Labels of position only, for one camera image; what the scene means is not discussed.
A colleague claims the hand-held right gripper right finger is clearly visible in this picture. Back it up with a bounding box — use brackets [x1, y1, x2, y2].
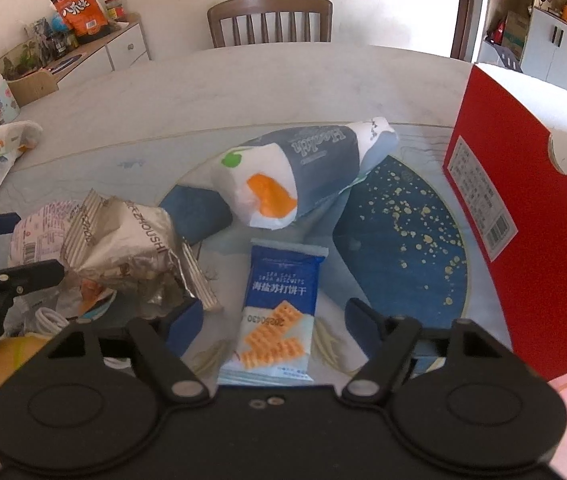
[342, 298, 511, 407]

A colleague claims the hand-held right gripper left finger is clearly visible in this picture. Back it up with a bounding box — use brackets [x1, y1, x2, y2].
[47, 300, 210, 408]

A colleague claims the blue biscuit packet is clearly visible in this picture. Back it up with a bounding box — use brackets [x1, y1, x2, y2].
[217, 239, 328, 386]

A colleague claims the silver snack bag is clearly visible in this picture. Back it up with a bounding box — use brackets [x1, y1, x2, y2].
[59, 189, 221, 313]

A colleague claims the blue white tissue pack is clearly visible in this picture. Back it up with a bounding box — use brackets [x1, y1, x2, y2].
[210, 116, 398, 231]

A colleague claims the red cardboard box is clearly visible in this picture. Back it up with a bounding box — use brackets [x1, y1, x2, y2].
[442, 66, 567, 383]

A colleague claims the white marble desktop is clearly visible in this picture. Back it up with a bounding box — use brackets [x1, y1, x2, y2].
[0, 44, 567, 411]

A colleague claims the pink white packet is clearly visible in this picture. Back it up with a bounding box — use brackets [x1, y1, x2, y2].
[7, 200, 89, 268]

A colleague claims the yellow round object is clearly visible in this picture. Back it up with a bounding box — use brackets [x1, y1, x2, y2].
[0, 335, 54, 396]

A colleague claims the orange teal wrapper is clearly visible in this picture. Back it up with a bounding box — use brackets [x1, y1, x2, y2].
[76, 280, 116, 321]

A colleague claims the white printed plastic bag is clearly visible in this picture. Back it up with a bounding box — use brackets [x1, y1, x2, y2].
[0, 120, 44, 206]

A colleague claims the printed glass turntable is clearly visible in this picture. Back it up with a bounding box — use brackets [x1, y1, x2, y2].
[0, 122, 519, 386]

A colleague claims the printed clear box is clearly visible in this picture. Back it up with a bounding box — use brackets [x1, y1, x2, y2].
[0, 40, 46, 83]

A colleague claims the blue oval tray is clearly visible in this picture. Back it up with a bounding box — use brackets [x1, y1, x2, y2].
[43, 54, 84, 73]

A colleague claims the cluster of dark jars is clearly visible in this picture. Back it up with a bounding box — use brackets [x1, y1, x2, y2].
[26, 17, 80, 63]

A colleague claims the white sideboard cabinet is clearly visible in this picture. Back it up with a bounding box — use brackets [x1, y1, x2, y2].
[6, 12, 153, 108]

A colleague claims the orange snack bag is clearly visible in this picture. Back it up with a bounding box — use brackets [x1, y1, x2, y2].
[50, 0, 110, 45]

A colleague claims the brown cardboard box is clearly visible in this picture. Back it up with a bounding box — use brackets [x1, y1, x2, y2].
[501, 10, 531, 61]

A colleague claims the brown wooden chair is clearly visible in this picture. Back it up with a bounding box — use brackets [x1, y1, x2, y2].
[206, 0, 334, 50]

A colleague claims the white cable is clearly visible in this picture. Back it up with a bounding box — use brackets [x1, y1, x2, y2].
[33, 307, 71, 336]

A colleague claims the brown door frame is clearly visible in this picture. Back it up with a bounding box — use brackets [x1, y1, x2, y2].
[451, 0, 489, 63]

